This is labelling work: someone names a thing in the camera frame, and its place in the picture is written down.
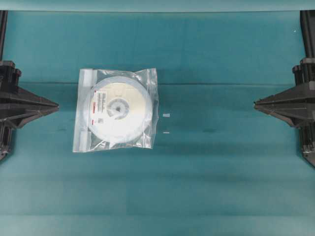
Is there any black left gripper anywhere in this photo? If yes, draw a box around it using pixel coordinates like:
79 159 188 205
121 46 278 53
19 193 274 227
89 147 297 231
0 60 59 128

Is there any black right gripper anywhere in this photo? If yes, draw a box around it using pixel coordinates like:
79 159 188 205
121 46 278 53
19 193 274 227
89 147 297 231
254 58 315 128

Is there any clear zip bag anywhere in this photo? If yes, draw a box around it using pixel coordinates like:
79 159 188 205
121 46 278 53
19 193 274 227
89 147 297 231
72 68 158 152

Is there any white component reel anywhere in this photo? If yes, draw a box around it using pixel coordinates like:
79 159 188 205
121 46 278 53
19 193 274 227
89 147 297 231
83 76 153 147

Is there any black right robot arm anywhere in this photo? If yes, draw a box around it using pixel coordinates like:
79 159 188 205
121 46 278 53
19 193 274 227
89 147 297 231
254 58 315 165

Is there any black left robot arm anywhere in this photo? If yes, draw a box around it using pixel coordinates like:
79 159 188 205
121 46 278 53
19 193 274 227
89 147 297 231
0 61 59 159

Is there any right black frame rail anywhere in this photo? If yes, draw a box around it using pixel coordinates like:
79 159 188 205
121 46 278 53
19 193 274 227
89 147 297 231
300 10 315 58

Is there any black frame rail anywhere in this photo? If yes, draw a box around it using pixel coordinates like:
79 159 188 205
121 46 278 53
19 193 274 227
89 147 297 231
0 10 8 60
300 10 315 58

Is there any left black frame rail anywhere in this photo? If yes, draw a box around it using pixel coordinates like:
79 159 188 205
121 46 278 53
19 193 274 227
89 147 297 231
0 10 8 60

